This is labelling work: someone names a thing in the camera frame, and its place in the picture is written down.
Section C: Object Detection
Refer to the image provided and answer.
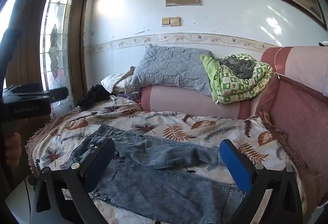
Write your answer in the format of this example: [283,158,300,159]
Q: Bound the blue denim pants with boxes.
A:
[60,124,248,224]

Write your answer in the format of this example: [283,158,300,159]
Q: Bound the person's left hand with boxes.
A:
[5,133,23,166]

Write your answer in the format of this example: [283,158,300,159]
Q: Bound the grey crumpled cloth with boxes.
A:
[218,56,257,79]

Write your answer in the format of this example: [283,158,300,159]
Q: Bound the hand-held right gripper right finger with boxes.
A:
[219,139,304,224]

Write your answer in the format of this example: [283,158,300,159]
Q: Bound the pink bolster cushion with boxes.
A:
[141,85,253,120]

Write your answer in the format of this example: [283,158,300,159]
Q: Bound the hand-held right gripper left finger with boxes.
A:
[32,138,116,224]

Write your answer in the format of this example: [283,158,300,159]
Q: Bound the wooden stained glass door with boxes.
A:
[0,0,98,189]

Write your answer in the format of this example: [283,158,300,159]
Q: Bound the white cord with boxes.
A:
[275,47,286,80]

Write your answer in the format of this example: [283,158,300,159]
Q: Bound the grey quilted pillow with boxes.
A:
[129,44,214,98]

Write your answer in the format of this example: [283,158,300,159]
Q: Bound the green patterned blanket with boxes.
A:
[200,53,274,105]

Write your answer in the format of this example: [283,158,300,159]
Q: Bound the purple patterned cloth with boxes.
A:
[118,92,142,105]

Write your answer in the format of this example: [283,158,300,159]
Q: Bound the leaf print blanket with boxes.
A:
[26,95,305,224]

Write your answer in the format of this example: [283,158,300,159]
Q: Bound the black cloth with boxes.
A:
[76,84,111,112]

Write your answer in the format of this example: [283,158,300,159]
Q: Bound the white pillow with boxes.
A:
[101,66,136,94]

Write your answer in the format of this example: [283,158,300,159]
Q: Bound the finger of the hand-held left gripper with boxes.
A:
[49,87,68,102]

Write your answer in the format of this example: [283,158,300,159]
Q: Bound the pink sofa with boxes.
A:
[252,46,328,217]

